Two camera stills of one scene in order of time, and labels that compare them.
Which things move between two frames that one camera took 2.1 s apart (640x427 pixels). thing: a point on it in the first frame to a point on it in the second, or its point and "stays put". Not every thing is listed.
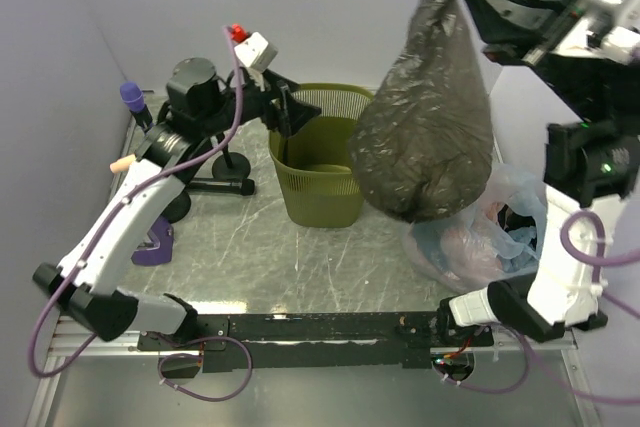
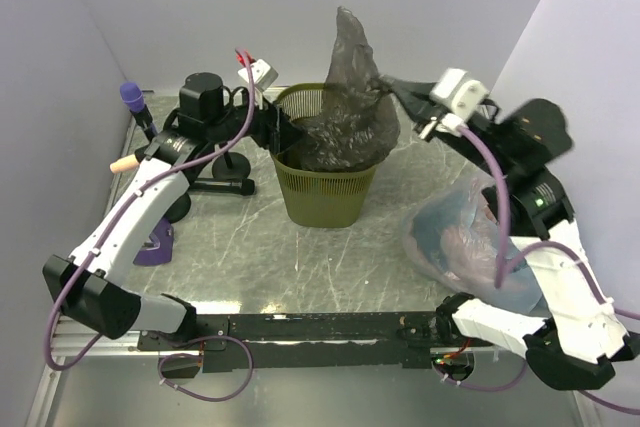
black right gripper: [509, 29] to [416, 97]
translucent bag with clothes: [498, 239] stays put
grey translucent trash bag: [421, 137] to [357, 123]
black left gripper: [291, 113] to [274, 131]
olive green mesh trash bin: [322, 186] stays put
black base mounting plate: [271, 341] stays put
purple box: [163, 231] stays put
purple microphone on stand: [132, 94] stays put
